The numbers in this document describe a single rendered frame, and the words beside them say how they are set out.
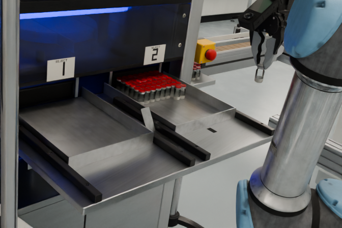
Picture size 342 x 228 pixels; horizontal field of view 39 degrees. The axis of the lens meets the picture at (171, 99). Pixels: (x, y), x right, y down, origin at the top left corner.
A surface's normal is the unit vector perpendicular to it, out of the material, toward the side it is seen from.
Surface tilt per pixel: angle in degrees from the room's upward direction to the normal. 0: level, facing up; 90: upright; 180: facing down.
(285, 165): 103
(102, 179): 0
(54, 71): 90
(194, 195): 0
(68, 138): 0
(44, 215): 90
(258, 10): 34
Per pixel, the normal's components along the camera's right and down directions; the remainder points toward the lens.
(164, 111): 0.13, -0.91
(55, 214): 0.67, 0.37
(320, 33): -0.08, 0.52
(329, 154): -0.73, 0.18
